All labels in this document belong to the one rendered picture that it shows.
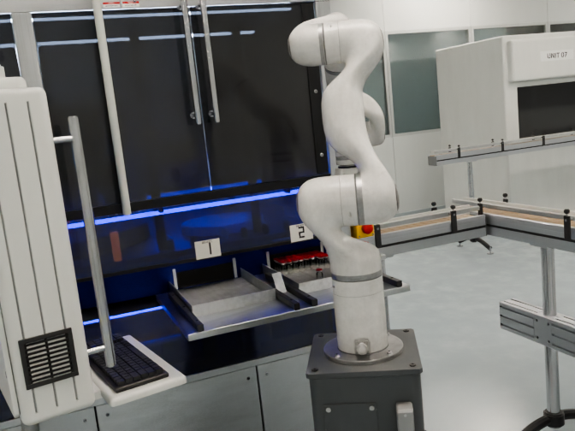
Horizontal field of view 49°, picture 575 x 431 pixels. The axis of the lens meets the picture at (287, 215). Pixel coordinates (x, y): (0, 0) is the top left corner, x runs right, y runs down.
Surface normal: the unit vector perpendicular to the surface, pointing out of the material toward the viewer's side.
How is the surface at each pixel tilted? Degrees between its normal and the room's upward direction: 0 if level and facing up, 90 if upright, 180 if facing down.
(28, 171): 90
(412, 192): 90
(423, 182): 90
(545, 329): 90
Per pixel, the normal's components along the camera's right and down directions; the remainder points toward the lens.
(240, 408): 0.37, 0.11
